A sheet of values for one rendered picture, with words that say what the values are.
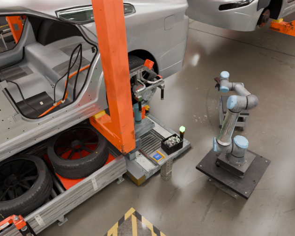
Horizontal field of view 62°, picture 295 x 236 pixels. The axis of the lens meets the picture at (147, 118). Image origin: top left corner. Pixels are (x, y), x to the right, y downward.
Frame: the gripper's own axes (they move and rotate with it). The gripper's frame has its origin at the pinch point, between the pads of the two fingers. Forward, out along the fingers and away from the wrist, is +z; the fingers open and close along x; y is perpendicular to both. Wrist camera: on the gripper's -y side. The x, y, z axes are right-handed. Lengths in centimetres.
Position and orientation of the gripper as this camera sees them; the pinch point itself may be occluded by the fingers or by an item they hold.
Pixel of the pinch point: (217, 88)
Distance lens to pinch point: 312.9
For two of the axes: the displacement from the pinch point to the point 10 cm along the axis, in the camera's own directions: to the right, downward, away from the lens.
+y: 3.5, 8.7, -3.6
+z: 0.5, 3.7, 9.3
